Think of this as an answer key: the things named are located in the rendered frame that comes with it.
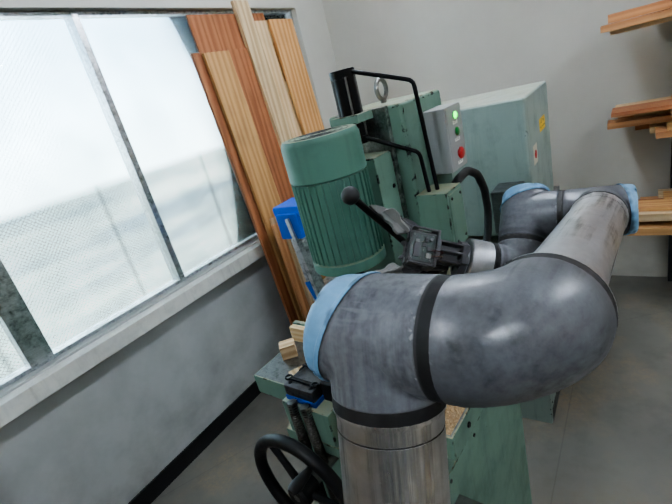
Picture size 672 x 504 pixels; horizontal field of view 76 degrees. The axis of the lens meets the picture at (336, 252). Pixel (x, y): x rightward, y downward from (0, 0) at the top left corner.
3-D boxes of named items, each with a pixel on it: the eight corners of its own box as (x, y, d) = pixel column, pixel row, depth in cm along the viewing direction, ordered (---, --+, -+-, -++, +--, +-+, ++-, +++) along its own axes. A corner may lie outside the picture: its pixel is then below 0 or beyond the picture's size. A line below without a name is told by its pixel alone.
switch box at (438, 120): (431, 175, 112) (420, 112, 106) (446, 164, 119) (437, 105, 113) (454, 173, 108) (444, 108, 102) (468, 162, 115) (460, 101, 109)
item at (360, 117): (336, 149, 105) (318, 76, 99) (354, 141, 110) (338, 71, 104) (363, 145, 100) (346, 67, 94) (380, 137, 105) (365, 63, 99)
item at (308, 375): (286, 398, 99) (280, 379, 98) (316, 369, 107) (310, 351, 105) (330, 414, 91) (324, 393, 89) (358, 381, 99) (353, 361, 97)
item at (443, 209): (425, 251, 110) (415, 195, 105) (440, 237, 117) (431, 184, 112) (457, 252, 105) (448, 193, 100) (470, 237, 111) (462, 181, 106)
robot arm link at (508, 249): (537, 258, 90) (534, 304, 87) (479, 246, 90) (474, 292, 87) (563, 245, 81) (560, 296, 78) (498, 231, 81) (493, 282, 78)
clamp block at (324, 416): (290, 429, 103) (279, 400, 100) (324, 393, 112) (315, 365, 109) (339, 449, 93) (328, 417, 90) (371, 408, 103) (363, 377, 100)
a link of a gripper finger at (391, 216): (383, 188, 83) (417, 223, 82) (379, 198, 88) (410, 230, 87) (372, 199, 82) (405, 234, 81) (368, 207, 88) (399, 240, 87)
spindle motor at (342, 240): (301, 276, 103) (262, 148, 93) (342, 246, 116) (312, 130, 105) (360, 281, 92) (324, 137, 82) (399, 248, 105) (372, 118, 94)
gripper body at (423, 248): (410, 222, 80) (474, 235, 80) (402, 233, 88) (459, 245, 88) (404, 262, 78) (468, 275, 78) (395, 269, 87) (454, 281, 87)
